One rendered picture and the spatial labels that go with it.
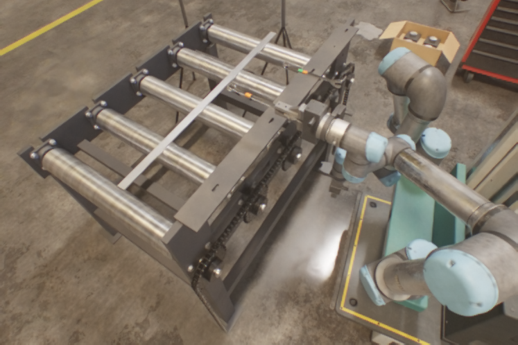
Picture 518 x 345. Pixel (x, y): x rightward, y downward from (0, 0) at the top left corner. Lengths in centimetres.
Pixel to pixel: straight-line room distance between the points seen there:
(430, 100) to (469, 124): 201
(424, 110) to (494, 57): 217
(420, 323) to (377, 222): 50
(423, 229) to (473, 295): 76
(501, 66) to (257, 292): 255
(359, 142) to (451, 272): 36
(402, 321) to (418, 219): 53
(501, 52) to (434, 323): 215
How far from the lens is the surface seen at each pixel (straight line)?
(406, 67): 114
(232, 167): 105
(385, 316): 181
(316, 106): 91
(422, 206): 155
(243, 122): 152
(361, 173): 99
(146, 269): 227
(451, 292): 79
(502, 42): 321
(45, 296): 249
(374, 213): 198
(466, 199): 91
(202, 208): 99
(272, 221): 186
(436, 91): 112
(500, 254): 79
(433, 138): 147
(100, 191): 147
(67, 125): 180
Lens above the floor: 203
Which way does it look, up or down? 51 degrees down
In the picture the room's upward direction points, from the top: 5 degrees counter-clockwise
